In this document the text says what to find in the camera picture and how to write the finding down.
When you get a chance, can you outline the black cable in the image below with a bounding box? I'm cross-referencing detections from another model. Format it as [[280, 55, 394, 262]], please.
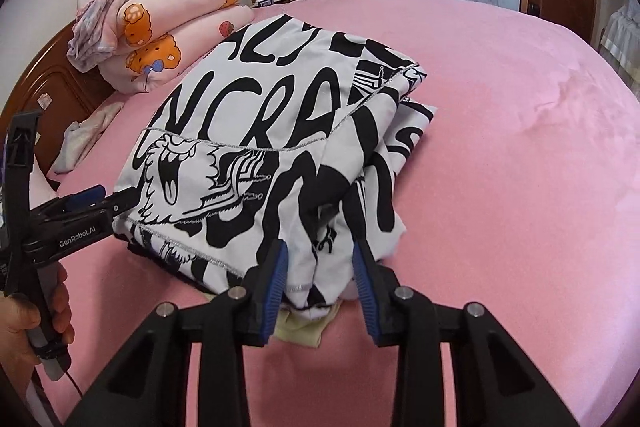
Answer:
[[62, 368, 86, 403]]

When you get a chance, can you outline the small white cloth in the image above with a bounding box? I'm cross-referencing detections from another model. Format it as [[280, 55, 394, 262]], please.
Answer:
[[51, 102, 124, 174]]

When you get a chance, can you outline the pink bed sheet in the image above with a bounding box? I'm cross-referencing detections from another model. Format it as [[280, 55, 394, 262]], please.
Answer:
[[64, 0, 639, 426]]

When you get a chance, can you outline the pink bear print folded quilt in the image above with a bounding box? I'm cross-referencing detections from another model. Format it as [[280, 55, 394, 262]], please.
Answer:
[[98, 0, 254, 93]]

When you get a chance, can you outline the person's left hand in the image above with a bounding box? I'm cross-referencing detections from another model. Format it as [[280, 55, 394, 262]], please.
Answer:
[[0, 265, 75, 399]]

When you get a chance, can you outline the light green garment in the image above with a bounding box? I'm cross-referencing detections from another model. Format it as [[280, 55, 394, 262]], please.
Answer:
[[199, 290, 346, 349]]

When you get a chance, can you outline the black white graffiti print garment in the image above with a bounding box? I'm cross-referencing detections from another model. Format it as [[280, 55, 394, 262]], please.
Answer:
[[114, 14, 435, 321]]

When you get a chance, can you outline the dark wooden headboard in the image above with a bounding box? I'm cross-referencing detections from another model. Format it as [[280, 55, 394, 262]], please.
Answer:
[[1, 24, 114, 172]]

